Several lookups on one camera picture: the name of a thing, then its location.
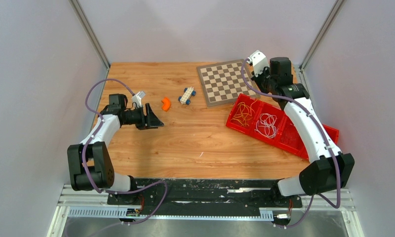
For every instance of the red compartment tray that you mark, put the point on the red compartment tray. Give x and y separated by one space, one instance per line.
266 123

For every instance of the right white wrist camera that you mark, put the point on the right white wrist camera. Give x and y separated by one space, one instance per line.
259 62

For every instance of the wooden chessboard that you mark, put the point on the wooden chessboard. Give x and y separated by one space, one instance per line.
222 83

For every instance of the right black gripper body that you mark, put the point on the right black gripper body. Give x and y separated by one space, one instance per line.
264 81

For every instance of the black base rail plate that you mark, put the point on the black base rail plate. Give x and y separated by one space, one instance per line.
205 197

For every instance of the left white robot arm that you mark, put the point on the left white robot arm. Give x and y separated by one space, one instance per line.
90 166

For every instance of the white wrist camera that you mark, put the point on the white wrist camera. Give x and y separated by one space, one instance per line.
137 99
259 62

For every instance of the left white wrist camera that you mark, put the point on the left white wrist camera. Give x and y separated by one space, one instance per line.
137 99

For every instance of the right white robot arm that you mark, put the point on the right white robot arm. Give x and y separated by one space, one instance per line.
329 167

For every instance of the orange curved plastic piece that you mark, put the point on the orange curved plastic piece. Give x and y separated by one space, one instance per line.
166 104

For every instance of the white toy car blue wheels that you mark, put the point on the white toy car blue wheels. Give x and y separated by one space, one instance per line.
188 93

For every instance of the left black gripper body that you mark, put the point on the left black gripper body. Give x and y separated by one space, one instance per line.
136 117

